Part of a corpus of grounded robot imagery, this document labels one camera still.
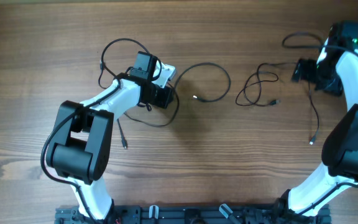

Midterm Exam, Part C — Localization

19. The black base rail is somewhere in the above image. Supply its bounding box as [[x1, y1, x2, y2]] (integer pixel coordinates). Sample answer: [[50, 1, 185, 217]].
[[54, 203, 332, 224]]

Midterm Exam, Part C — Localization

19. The left camera cable black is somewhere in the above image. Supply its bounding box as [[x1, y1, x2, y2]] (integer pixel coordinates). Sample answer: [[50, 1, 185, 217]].
[[40, 37, 163, 224]]

